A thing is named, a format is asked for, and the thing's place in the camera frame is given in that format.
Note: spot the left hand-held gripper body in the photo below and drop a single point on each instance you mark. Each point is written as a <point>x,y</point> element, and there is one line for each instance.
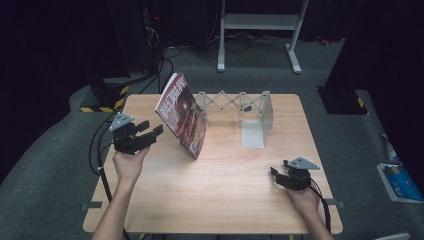
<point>126,141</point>

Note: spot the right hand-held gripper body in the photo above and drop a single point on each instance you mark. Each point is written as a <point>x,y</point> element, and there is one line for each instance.
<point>300,178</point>

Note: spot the red glossy magazine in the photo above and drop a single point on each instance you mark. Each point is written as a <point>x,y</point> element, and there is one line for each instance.
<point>183,116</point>

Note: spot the grey expandable metal book rack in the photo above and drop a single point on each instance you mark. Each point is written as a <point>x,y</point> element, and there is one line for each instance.
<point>250,110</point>

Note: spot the person's left hand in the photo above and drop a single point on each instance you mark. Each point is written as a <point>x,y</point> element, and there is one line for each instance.
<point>129,165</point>

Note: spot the person's right hand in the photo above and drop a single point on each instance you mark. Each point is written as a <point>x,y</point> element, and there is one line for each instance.
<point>305,201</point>

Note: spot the grey tape strip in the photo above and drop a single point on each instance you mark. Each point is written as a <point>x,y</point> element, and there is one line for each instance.
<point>91,205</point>
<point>335,202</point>

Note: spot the black yellow striped stand base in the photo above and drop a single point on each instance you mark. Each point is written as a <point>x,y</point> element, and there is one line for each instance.
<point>106,96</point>

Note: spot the black stand base yellow corner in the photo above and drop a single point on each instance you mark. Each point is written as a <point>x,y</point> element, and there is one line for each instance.
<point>343,101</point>

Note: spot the white board corner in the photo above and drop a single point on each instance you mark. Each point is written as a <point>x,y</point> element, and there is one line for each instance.
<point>393,236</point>

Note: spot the small red object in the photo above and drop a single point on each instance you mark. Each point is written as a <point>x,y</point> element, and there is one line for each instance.
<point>322,40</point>

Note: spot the white metal stand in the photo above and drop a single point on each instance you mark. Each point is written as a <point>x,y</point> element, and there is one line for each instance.
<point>260,21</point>

